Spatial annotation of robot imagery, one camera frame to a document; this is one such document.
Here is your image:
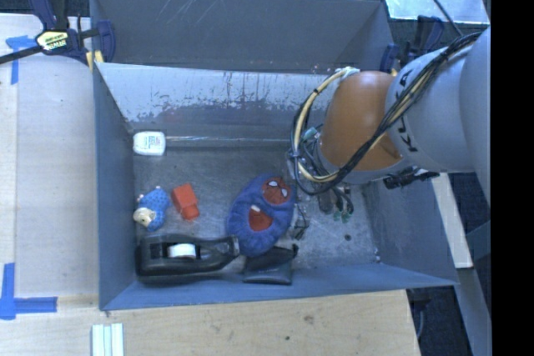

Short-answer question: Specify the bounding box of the blue plush slipper red face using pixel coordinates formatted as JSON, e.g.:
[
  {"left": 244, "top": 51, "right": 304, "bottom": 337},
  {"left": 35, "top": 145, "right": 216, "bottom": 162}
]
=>
[{"left": 225, "top": 173, "right": 298, "bottom": 258}]

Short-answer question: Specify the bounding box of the red-orange toy block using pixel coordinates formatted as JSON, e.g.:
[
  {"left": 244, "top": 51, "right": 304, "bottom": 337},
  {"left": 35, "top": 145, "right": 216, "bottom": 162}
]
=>
[{"left": 170, "top": 183, "right": 201, "bottom": 222}]

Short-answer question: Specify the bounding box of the black tape dispenser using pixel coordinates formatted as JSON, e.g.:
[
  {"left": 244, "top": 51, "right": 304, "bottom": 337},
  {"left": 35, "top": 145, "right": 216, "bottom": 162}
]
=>
[{"left": 134, "top": 233, "right": 241, "bottom": 285}]

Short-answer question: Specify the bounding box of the blue toy animal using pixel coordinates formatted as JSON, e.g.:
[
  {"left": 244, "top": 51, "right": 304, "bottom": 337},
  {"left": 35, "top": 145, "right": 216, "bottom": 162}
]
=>
[{"left": 132, "top": 186, "right": 172, "bottom": 233}]

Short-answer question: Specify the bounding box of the white small plastic container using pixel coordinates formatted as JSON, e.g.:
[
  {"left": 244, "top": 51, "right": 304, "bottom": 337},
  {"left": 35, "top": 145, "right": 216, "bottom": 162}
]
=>
[{"left": 132, "top": 130, "right": 167, "bottom": 157}]

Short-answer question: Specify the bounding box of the grey metal bin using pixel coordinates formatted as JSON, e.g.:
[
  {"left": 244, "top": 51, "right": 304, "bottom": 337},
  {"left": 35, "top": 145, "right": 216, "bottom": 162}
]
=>
[{"left": 87, "top": 0, "right": 461, "bottom": 312}]

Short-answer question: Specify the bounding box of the black cylinder on white bracket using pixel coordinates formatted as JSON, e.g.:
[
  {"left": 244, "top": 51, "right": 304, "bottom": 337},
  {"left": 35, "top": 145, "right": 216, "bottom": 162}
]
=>
[{"left": 382, "top": 167, "right": 441, "bottom": 190}]

